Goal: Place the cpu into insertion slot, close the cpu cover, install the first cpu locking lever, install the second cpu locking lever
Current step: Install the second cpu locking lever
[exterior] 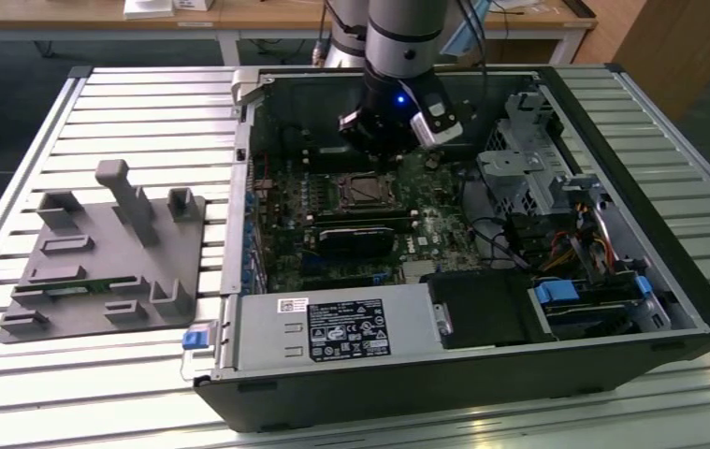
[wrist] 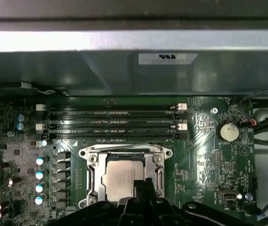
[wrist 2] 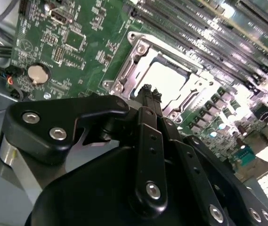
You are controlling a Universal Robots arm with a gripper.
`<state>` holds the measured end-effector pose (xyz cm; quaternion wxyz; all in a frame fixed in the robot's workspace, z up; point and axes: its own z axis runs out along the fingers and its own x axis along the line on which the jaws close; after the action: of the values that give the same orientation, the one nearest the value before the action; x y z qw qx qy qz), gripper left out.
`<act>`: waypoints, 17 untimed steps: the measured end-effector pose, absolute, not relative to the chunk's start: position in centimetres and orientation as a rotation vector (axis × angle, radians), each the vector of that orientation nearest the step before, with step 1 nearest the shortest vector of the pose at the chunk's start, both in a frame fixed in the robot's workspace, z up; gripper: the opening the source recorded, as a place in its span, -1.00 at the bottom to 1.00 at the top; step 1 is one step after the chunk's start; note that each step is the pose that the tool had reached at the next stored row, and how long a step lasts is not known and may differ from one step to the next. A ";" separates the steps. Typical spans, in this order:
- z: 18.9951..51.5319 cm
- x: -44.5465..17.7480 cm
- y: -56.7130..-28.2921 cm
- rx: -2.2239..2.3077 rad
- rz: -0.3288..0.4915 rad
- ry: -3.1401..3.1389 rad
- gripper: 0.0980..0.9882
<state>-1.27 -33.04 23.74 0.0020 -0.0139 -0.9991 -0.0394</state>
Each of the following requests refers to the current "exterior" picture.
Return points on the silver CPU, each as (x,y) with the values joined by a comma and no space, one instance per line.
(369,189)

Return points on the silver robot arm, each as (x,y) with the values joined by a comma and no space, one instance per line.
(401,42)

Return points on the CPU socket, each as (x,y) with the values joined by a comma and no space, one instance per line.
(336,206)

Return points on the black RAM slot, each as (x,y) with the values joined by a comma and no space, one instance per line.
(360,216)
(360,224)

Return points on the round coin battery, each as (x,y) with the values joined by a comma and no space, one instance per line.
(430,161)

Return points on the silver drive cage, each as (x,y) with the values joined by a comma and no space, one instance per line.
(510,163)

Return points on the green motherboard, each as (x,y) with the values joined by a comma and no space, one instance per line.
(435,224)

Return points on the pale blue teach pendant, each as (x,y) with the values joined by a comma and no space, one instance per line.
(457,42)

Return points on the black graphics card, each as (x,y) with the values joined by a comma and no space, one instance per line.
(354,241)

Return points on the grey case latch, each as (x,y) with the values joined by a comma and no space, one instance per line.
(244,89)

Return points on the silver chipset heat sink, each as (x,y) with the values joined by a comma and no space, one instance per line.
(419,271)

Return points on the black plastic shroud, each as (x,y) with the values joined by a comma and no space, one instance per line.
(485,308)

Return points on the small white box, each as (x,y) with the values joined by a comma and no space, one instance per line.
(195,4)

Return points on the silver power supply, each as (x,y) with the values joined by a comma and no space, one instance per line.
(255,327)

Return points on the wooden cabinet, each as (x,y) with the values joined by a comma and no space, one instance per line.
(673,47)

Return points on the blue drive bay latch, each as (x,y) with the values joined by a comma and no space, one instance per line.
(642,285)

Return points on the grey parts rack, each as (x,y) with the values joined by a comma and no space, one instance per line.
(99,252)

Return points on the blue case latch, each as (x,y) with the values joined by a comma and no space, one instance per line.
(198,338)

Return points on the green RAM stick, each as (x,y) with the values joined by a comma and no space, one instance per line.
(108,283)

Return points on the black PC case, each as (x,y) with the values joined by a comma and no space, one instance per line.
(391,397)

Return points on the wooden desk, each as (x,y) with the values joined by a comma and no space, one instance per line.
(48,18)

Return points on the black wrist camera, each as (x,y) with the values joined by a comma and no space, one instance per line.
(354,126)

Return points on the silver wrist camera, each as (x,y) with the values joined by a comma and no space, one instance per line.
(438,126)

